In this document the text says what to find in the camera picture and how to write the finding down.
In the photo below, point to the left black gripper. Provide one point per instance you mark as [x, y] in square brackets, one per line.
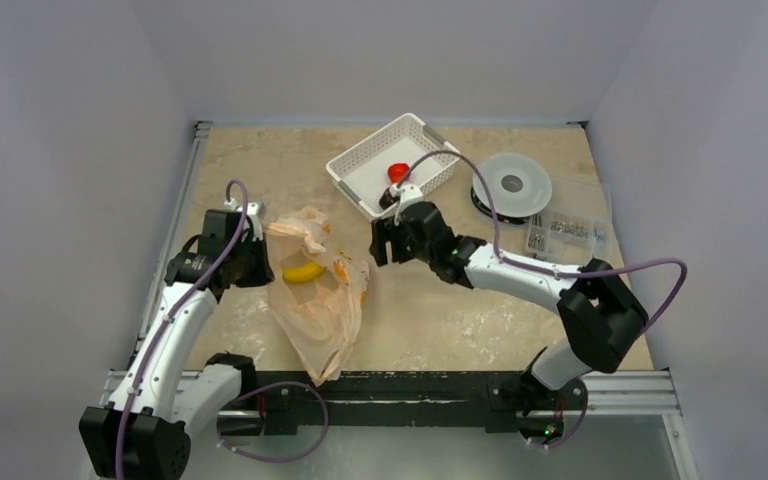
[264, 274]

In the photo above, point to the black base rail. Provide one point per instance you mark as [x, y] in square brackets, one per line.
[493, 401]

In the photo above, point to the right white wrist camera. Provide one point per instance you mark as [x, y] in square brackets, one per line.
[404, 194]

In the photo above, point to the orange plastic bag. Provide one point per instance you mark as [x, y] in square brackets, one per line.
[322, 318]

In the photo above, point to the white plastic basket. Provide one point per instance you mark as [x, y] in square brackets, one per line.
[361, 172]

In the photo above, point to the red fake fruit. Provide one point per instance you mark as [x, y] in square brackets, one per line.
[398, 172]

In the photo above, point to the yellow fake banana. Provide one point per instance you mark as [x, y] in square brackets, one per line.
[302, 274]

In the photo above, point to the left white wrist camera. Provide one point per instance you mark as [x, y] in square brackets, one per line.
[255, 213]

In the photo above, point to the dark purple fake fruit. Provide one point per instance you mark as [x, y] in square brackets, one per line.
[387, 200]

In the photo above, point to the clear screw organizer box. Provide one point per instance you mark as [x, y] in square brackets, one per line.
[575, 226]

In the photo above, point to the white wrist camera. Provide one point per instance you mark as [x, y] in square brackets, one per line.
[255, 213]
[404, 194]

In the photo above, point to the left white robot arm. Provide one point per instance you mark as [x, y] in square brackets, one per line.
[144, 430]

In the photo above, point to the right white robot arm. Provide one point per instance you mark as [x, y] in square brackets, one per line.
[601, 317]

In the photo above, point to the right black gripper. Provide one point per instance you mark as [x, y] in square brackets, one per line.
[393, 240]

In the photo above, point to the filament spool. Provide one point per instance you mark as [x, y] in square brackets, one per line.
[519, 186]

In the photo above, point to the aluminium frame rail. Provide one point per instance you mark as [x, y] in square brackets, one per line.
[601, 318]

